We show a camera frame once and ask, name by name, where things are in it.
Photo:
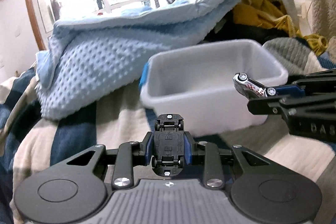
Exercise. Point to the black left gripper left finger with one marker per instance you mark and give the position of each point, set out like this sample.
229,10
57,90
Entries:
96,159

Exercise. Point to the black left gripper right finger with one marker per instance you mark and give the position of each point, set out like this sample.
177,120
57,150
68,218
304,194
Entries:
215,164

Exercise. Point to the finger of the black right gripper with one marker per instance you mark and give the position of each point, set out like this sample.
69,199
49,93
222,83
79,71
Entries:
292,90
264,106

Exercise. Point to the black toy car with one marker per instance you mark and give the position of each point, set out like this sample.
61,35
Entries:
168,157

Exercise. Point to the translucent plastic storage bin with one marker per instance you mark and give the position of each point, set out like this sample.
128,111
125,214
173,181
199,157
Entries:
197,83

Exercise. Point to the yellow garment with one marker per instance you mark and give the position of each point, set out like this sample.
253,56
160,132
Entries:
269,14

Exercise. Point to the blue white checkered blanket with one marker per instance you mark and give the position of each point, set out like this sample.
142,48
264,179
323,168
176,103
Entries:
30,143

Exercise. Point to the light blue dotted blanket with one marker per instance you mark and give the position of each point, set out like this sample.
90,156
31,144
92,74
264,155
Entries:
91,57

